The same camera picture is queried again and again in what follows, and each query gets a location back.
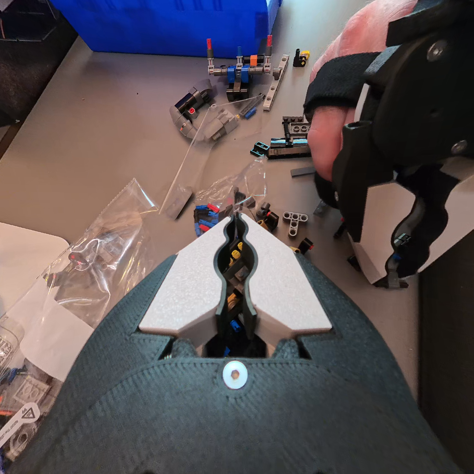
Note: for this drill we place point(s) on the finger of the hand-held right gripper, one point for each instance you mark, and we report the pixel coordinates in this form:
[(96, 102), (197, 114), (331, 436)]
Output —
[(459, 207), (374, 229)]

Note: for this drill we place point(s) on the dark grey flat lego tile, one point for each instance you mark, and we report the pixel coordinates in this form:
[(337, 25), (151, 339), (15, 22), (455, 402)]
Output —
[(302, 172)]

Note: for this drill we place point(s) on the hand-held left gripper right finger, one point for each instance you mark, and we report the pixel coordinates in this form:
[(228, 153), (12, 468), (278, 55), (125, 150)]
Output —
[(285, 292)]

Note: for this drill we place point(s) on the clear bag mixed lego pieces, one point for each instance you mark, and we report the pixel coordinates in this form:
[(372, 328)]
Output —
[(29, 400)]

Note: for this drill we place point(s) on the small blue grey lego piece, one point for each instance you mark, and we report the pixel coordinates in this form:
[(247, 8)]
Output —
[(250, 113)]

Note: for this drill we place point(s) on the grey black lego axle connector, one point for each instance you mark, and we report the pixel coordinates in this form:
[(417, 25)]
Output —
[(398, 281)]

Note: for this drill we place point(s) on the black red lego bush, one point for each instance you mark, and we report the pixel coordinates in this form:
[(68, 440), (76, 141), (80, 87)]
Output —
[(305, 244), (272, 218)]

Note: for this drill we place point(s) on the clear bag grey lego pieces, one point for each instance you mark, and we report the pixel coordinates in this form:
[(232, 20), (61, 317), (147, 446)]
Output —
[(100, 266)]

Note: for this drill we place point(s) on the black lego assembly shiny bar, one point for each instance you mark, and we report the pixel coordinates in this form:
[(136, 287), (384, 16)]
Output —
[(289, 152)]

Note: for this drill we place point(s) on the grey lego block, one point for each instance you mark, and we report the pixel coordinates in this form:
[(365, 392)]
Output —
[(222, 126)]

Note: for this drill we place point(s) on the white rounded board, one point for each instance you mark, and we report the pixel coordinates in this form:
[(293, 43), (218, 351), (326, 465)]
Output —
[(29, 263)]

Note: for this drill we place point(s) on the grey T-shaped lego beam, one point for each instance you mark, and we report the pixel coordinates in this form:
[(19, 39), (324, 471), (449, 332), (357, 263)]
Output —
[(296, 216)]

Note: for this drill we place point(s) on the flat clear plastic bag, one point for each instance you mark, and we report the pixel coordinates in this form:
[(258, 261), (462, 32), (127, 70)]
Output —
[(189, 163)]

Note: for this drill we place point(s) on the black shiny lego piece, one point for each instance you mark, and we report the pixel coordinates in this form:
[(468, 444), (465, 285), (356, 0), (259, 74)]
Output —
[(403, 240)]

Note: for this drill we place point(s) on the black lego chassis assembly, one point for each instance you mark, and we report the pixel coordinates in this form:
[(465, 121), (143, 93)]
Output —
[(237, 276)]

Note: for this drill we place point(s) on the blue grey axle lego assembly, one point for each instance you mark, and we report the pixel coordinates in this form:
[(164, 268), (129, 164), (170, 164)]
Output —
[(233, 74)]

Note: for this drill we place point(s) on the blue plastic bin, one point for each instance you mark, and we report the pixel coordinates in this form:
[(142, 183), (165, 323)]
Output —
[(166, 26)]

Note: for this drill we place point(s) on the small black teal lego tile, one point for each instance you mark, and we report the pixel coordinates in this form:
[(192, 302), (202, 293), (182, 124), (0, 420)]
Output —
[(259, 148)]

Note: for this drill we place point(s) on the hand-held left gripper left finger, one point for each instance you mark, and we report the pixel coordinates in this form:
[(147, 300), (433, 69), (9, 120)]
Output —
[(185, 292)]

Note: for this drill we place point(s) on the person's right hand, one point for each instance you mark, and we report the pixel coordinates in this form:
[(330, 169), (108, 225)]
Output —
[(355, 33)]

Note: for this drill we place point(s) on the long light grey lego beam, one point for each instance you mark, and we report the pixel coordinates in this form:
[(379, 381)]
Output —
[(276, 85)]

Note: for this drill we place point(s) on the black angled lego liftarm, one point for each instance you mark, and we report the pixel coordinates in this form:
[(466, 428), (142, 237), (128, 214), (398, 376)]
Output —
[(340, 231)]

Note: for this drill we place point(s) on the black yellow lego connector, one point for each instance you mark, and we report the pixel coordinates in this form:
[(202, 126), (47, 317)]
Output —
[(297, 61)]

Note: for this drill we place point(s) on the curved grey black lego assembly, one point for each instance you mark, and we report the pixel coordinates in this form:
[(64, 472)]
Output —
[(185, 107)]

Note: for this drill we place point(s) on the crumpled bag of lego pins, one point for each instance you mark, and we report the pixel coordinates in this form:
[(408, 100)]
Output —
[(205, 218)]

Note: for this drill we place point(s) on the grey curved lego panel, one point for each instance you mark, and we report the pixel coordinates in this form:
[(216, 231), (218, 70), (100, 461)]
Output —
[(179, 203)]

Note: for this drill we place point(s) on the dark grey lego wedge plate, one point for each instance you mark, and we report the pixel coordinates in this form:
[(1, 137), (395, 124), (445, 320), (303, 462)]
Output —
[(320, 209)]

